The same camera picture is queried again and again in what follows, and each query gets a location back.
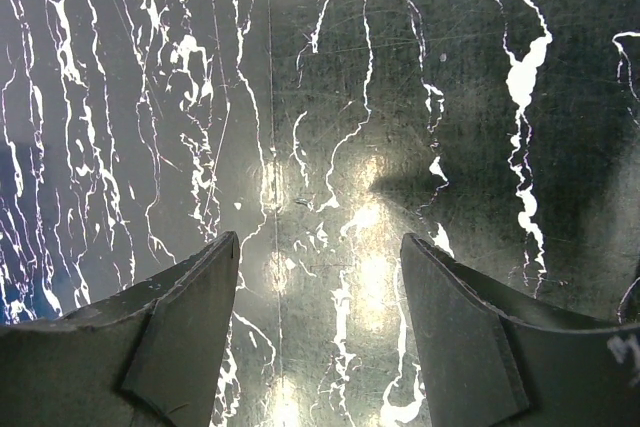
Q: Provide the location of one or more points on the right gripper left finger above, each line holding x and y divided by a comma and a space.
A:
149, 355

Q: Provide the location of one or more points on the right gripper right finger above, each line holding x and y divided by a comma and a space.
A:
493, 356

